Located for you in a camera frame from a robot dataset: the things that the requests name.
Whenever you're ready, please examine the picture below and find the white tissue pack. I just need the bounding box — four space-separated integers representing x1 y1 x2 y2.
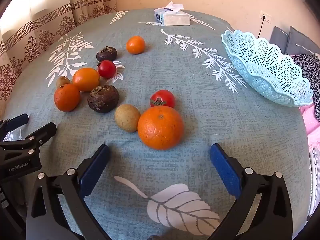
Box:
153 1 190 26

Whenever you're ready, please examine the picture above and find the red tomato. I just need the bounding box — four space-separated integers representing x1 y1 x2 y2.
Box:
97 60 117 79
150 89 176 109

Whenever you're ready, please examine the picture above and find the grey leaf-print tablecloth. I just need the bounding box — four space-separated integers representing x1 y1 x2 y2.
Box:
0 8 313 240

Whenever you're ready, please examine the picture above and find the beige patterned curtain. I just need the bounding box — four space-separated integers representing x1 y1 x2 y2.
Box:
0 0 118 120

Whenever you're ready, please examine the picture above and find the small dark brown fruit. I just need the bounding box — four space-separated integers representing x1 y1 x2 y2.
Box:
96 46 117 62

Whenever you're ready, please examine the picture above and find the flat grey cushion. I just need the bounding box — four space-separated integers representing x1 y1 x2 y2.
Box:
269 26 290 53

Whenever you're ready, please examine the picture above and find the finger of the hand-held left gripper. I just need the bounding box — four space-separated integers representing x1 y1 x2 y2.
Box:
0 122 57 156
0 113 29 141

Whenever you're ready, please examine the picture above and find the light blue plastic basket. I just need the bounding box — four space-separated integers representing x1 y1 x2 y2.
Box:
221 29 314 107

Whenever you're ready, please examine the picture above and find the large tan kiwi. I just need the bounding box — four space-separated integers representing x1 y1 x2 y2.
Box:
115 104 141 132

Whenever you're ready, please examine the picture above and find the large dark brown fruit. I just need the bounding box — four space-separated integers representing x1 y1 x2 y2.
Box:
87 85 119 114

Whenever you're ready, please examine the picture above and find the grey white mattress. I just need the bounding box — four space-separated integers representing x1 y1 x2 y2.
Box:
308 145 320 217

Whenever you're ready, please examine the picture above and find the pile of clothes and pillows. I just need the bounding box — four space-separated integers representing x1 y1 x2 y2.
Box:
299 102 320 153

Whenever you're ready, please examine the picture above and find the medium orange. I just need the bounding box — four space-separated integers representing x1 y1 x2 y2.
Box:
54 83 81 112

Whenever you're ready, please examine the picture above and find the grey cushion with white stripe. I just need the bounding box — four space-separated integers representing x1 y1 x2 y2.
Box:
288 26 320 56

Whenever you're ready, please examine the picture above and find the yellowish orange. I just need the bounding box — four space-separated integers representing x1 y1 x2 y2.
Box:
72 67 100 92

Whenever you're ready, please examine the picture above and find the large orange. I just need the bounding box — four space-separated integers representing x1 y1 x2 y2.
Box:
137 105 185 150

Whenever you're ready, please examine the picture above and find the leopard print cloth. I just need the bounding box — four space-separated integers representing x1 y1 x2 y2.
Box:
292 53 320 122

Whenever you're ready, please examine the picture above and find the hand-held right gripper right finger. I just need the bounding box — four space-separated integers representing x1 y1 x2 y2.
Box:
209 143 293 240

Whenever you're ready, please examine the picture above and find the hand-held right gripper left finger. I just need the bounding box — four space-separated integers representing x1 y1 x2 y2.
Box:
26 144 110 240

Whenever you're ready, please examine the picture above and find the small orange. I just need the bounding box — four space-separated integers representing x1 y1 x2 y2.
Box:
126 36 146 55

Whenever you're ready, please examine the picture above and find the orange fruit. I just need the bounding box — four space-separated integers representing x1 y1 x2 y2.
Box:
56 76 71 89

